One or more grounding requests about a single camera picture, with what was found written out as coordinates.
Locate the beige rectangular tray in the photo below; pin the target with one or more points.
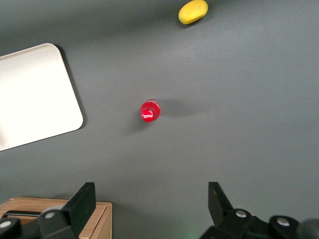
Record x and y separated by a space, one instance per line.
35 97

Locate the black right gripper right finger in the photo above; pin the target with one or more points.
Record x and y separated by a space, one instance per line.
219 201

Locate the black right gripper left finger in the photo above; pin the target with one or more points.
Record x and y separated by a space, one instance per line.
83 204

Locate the red-capped coke bottle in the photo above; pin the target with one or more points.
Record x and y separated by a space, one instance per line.
150 111

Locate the yellow mango-shaped fruit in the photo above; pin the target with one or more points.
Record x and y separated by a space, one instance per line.
193 11

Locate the wooden two-drawer cabinet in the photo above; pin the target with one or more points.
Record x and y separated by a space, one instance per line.
99 219

